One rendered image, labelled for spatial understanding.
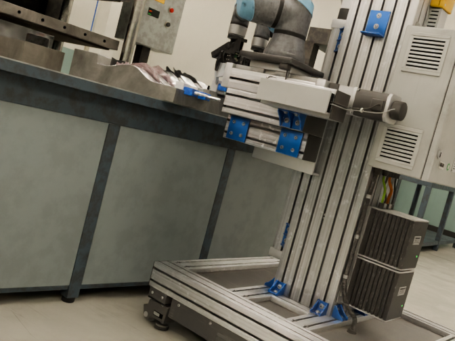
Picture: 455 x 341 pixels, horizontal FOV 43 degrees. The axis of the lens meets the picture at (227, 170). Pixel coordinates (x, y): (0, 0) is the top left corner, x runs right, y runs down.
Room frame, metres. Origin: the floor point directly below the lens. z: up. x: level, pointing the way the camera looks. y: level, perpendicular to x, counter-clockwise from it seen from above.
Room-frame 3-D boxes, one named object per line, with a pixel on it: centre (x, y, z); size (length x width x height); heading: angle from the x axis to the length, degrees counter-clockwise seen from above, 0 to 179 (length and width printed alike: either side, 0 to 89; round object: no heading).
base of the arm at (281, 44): (2.05, -0.09, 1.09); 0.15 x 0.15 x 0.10
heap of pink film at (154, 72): (2.30, 0.42, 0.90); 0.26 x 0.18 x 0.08; 66
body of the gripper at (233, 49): (2.40, 0.10, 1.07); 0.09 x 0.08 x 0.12; 48
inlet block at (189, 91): (2.14, 0.20, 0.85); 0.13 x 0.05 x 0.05; 66
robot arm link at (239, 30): (2.41, 0.11, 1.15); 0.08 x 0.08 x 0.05
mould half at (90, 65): (2.30, 0.43, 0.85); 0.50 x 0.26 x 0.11; 66
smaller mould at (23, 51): (2.01, 0.77, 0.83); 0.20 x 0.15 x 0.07; 48
